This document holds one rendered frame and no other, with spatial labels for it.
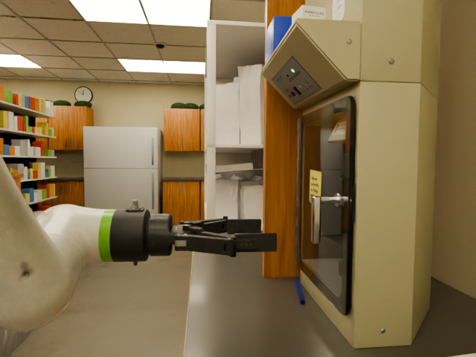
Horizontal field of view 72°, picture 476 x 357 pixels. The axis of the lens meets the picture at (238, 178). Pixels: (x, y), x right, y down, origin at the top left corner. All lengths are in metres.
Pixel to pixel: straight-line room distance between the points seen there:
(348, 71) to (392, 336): 0.48
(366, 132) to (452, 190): 0.54
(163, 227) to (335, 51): 0.41
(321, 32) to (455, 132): 0.60
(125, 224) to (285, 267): 0.55
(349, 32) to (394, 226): 0.34
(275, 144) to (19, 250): 0.67
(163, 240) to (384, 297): 0.40
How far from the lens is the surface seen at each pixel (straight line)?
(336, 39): 0.62
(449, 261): 1.14
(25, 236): 0.49
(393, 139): 0.64
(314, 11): 0.72
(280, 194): 0.95
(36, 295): 0.50
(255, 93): 1.87
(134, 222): 0.58
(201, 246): 0.53
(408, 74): 0.67
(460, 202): 1.09
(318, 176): 0.75
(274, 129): 0.94
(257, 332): 0.71
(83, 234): 0.59
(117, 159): 5.58
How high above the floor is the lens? 1.27
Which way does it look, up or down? 3 degrees down
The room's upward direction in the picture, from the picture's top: straight up
